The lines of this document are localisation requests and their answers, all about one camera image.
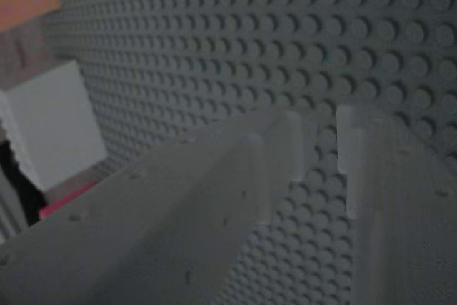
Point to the grey lego block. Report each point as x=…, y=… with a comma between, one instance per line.
x=53, y=123

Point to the grey Lego baseplate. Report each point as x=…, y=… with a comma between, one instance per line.
x=250, y=40

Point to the large pink lego block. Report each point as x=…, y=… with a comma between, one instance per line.
x=68, y=201

